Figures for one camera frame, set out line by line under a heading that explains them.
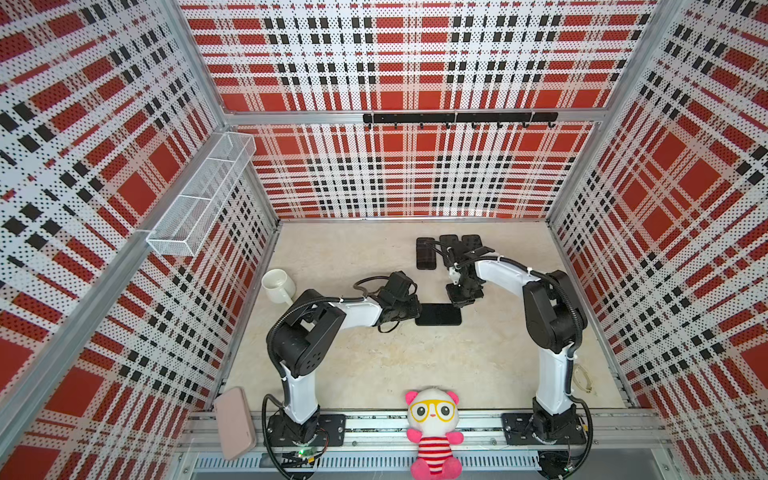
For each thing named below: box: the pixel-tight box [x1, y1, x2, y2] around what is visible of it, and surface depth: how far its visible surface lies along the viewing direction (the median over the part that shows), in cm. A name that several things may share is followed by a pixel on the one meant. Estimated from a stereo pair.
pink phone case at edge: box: [213, 387, 257, 460], surface depth 77 cm
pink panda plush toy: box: [405, 387, 464, 480], surface depth 70 cm
